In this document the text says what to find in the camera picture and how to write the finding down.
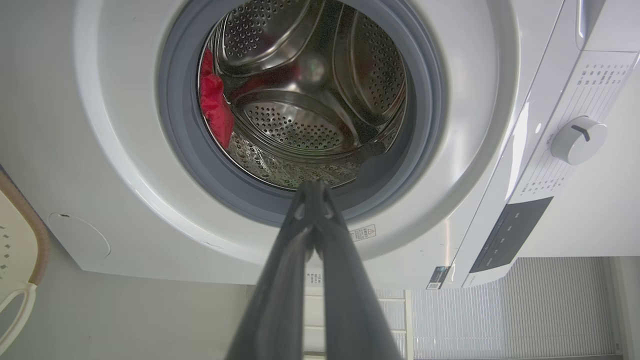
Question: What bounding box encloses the beige laundry basket brown rim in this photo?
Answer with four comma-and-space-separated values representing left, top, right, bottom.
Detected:
0, 170, 51, 351

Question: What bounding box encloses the red cloth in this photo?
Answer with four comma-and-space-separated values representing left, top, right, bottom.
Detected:
199, 47, 236, 150

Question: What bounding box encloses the white slatted blind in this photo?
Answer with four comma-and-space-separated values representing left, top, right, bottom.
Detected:
375, 257, 618, 360

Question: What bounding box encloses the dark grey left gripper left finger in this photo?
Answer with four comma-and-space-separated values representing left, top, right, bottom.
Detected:
226, 181, 317, 360

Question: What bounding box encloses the stainless steel washing machine drum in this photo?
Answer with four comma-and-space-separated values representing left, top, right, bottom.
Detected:
197, 0, 408, 191

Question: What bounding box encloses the white front-load washing machine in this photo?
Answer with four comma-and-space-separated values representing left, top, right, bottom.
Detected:
0, 0, 640, 291

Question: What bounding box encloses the round white filter cover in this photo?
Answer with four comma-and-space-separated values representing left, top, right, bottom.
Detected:
47, 212, 111, 259

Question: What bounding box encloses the dark grey touch control panel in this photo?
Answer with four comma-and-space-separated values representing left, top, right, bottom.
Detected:
470, 196, 555, 274

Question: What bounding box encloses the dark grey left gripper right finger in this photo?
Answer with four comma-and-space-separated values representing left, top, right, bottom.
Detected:
315, 181, 404, 360

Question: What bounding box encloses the white program dial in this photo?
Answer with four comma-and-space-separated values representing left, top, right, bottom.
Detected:
550, 116, 608, 166

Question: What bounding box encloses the warning triangle sticker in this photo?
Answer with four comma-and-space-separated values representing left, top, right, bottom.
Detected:
350, 224, 377, 243

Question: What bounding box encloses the grey rubber door gasket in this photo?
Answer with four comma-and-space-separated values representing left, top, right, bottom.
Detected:
157, 0, 448, 228

